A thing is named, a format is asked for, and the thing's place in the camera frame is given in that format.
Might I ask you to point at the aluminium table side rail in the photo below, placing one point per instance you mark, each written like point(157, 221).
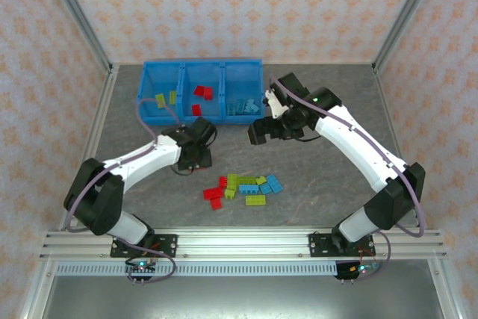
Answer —
point(99, 128)
point(388, 117)

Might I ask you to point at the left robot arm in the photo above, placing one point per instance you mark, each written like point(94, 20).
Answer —
point(142, 156)

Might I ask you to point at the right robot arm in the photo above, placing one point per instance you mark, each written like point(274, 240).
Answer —
point(354, 139)

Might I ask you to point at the red 2x4 lego brick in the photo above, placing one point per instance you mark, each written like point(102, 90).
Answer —
point(208, 93)
point(212, 193)
point(196, 110)

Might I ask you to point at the aluminium frame post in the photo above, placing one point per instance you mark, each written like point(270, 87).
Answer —
point(409, 9)
point(74, 9)

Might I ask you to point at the aluminium mounting rail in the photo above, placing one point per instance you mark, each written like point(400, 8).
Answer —
point(242, 244)

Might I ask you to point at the grey metal panel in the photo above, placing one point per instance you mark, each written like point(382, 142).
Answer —
point(239, 298)

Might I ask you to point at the blue 2x2 lego brick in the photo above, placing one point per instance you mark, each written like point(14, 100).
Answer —
point(266, 188)

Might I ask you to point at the green 2x2 lego brick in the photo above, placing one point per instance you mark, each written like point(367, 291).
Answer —
point(230, 194)
point(261, 180)

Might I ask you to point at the blue three-compartment plastic bin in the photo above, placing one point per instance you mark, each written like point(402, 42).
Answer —
point(164, 72)

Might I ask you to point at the red 2x2 lego brick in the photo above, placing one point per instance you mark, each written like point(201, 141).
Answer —
point(223, 181)
point(199, 90)
point(217, 204)

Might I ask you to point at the green 2x4 lego brick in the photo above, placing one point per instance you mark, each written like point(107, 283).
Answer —
point(172, 97)
point(232, 181)
point(160, 99)
point(256, 201)
point(247, 180)

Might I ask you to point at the blue 2x4 lego brick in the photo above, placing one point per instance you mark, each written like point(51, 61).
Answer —
point(274, 182)
point(251, 110)
point(243, 105)
point(231, 109)
point(248, 189)
point(254, 102)

